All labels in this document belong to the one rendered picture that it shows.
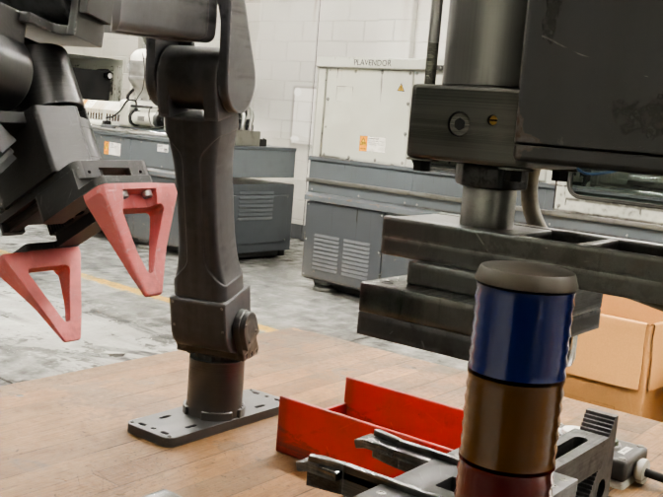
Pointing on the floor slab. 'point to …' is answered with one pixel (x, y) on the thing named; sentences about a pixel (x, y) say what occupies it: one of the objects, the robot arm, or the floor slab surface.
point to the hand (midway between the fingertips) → (108, 308)
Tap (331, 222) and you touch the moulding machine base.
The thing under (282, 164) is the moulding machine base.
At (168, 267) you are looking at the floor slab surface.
